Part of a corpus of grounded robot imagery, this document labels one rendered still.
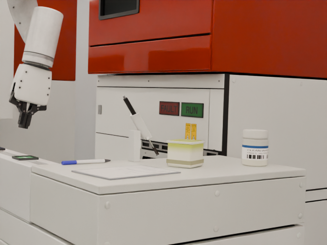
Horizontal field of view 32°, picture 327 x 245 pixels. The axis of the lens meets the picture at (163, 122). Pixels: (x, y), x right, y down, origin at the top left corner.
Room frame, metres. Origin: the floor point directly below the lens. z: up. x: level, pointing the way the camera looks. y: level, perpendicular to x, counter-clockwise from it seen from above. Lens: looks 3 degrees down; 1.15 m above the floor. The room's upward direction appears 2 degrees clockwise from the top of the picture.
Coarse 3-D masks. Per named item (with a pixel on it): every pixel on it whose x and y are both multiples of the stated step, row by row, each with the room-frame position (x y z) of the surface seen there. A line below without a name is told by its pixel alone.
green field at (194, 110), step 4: (184, 104) 1.90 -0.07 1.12; (188, 104) 1.88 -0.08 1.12; (192, 104) 1.87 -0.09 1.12; (196, 104) 1.85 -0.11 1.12; (184, 108) 1.90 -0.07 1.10; (188, 108) 1.88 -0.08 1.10; (192, 108) 1.87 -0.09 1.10; (196, 108) 1.85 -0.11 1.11; (200, 108) 1.83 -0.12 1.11; (184, 112) 1.90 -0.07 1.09; (188, 112) 1.88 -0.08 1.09; (192, 112) 1.87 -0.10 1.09; (196, 112) 1.85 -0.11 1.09; (200, 112) 1.83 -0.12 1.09; (200, 116) 1.83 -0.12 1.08
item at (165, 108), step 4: (160, 104) 2.02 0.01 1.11; (164, 104) 2.00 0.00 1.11; (168, 104) 1.98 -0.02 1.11; (172, 104) 1.96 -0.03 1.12; (176, 104) 1.94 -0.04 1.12; (160, 108) 2.02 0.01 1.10; (164, 108) 2.00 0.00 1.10; (168, 108) 1.98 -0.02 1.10; (172, 108) 1.96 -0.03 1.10; (176, 108) 1.94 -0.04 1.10; (160, 112) 2.02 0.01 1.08; (164, 112) 1.99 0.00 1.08; (168, 112) 1.98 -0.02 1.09; (172, 112) 1.96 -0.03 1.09; (176, 112) 1.94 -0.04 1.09
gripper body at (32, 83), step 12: (24, 72) 1.51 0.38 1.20; (36, 72) 1.53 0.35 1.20; (48, 72) 1.55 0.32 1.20; (12, 84) 1.53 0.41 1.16; (24, 84) 1.51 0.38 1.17; (36, 84) 1.53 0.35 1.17; (48, 84) 1.55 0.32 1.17; (24, 96) 1.51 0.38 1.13; (36, 96) 1.53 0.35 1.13; (48, 96) 1.55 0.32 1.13
